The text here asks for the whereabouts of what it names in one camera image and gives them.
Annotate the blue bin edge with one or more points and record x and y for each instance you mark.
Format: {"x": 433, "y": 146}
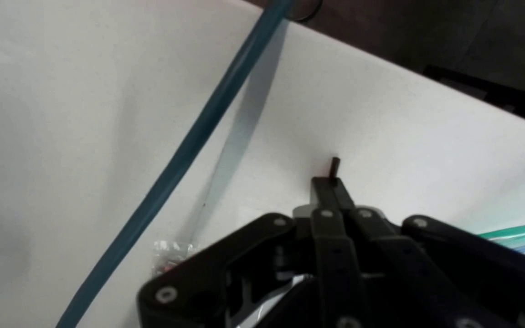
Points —
{"x": 172, "y": 175}

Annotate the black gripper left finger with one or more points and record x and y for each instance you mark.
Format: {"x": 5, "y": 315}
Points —
{"x": 337, "y": 260}

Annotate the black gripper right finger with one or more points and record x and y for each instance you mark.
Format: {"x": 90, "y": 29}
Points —
{"x": 409, "y": 260}

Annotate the clear zip bag green seal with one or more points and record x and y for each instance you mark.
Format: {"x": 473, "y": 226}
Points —
{"x": 519, "y": 233}

